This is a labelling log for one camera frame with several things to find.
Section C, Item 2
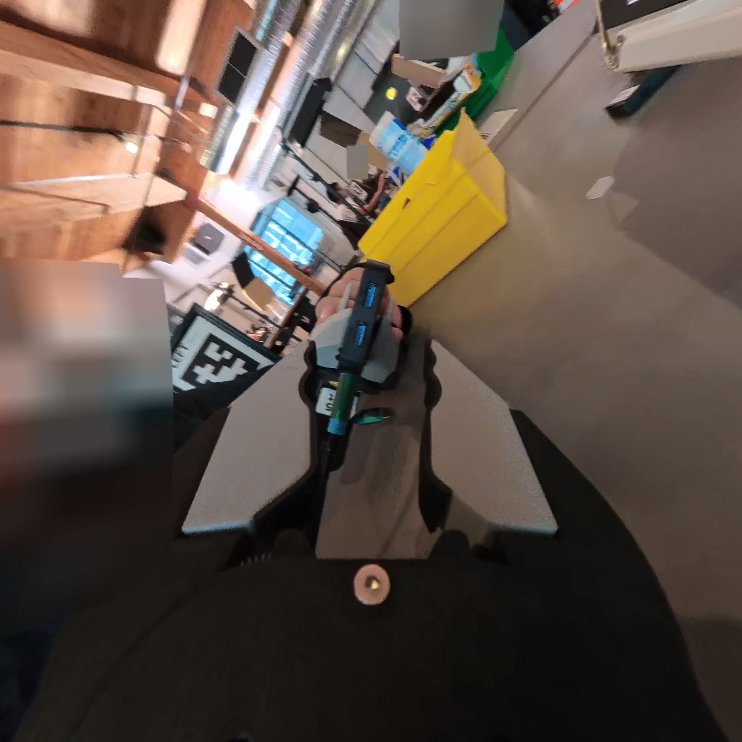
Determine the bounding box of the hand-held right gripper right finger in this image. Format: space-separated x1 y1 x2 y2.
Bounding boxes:
419 340 560 535

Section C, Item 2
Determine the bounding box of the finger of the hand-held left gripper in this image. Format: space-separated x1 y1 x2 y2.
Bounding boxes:
361 301 403 385
310 306 352 370

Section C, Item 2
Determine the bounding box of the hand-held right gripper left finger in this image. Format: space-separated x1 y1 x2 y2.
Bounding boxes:
181 341 321 535

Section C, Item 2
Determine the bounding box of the black braided hdmi cable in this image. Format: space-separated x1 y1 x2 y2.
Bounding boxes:
316 371 393 471

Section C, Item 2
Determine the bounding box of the black usb hub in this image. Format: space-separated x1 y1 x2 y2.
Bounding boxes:
338 261 395 375

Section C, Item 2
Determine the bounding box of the yellow plastic bin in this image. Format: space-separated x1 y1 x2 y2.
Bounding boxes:
357 110 509 308

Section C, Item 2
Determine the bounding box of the person's left hand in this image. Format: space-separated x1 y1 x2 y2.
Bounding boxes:
315 271 414 349

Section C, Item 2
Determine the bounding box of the black white marker tag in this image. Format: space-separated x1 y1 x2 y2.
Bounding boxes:
170 304 280 407

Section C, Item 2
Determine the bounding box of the blue white labelled bottle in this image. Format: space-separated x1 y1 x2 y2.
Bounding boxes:
370 112 431 176

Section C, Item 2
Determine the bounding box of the green plastic crate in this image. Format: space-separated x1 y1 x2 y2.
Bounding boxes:
463 35 517 118

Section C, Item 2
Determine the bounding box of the black monitor with tan frame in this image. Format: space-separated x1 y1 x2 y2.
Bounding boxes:
597 0 742 74

